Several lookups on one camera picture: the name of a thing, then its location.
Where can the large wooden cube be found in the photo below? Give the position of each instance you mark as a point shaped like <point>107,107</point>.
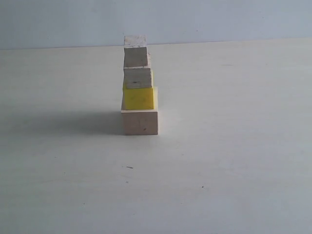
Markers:
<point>140,121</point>

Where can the yellow cube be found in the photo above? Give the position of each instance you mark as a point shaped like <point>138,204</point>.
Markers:
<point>139,98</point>

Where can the medium wooden cube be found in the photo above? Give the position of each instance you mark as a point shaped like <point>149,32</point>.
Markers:
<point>139,76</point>

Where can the small wooden cube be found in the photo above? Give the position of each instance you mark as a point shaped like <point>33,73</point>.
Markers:
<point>135,51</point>

